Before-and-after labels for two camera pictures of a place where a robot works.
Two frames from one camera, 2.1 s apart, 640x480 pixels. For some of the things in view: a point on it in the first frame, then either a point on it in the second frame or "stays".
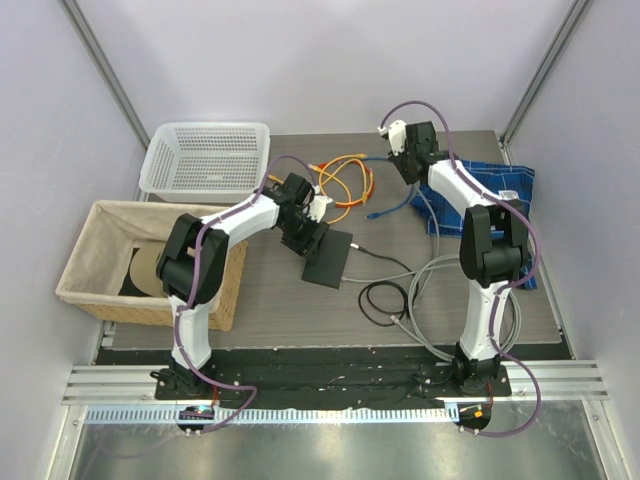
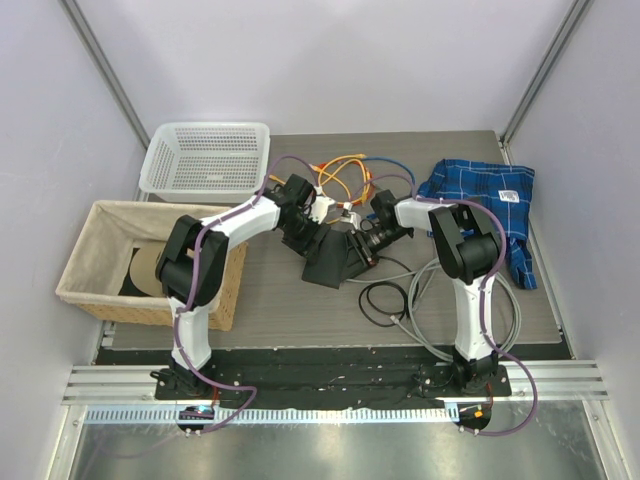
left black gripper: [301, 247] stays
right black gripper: [406, 177] to [361, 245]
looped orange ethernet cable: [319, 179] stays
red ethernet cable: [369, 196] stays
